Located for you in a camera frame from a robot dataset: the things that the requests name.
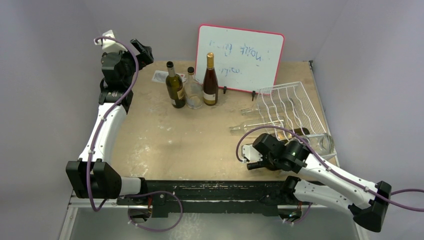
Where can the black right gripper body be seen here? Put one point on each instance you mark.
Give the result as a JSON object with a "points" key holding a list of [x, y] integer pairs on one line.
{"points": [[262, 145]]}

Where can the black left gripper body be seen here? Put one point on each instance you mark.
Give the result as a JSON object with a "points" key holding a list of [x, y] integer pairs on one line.
{"points": [[130, 63]]}

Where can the white ruler set package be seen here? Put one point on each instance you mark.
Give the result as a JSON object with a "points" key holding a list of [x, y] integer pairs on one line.
{"points": [[160, 76]]}

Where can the olive bottle silver cap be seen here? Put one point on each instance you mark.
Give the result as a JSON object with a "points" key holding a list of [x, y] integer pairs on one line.
{"points": [[175, 87]]}

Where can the clear glass bottle black cap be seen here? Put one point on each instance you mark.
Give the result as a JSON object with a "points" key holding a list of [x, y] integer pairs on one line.
{"points": [[193, 90]]}

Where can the brown wine bottle gold cap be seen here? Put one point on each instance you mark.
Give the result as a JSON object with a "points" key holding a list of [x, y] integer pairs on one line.
{"points": [[210, 82]]}

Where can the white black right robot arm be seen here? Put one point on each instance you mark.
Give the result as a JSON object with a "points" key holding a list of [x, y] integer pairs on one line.
{"points": [[365, 200]]}

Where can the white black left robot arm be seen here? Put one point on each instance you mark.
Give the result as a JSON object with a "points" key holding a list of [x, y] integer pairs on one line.
{"points": [[92, 175]]}

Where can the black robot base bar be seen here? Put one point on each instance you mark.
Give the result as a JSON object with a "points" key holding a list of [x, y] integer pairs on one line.
{"points": [[216, 197]]}

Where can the dark olive bottle rear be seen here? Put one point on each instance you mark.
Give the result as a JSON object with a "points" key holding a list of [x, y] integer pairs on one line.
{"points": [[298, 131]]}

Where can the large clear square bottle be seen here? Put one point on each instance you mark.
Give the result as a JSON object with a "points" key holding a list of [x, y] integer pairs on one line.
{"points": [[322, 143]]}

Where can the dark green bottle black cap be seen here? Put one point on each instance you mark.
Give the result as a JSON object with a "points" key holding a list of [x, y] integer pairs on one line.
{"points": [[255, 165]]}

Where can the pink framed whiteboard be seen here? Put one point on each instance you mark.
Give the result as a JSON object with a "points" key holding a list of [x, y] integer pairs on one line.
{"points": [[244, 60]]}

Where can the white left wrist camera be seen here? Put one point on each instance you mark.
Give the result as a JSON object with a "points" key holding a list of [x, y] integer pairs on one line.
{"points": [[108, 45]]}

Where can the white wire wine rack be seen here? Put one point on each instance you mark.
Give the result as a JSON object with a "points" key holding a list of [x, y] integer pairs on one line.
{"points": [[289, 102]]}

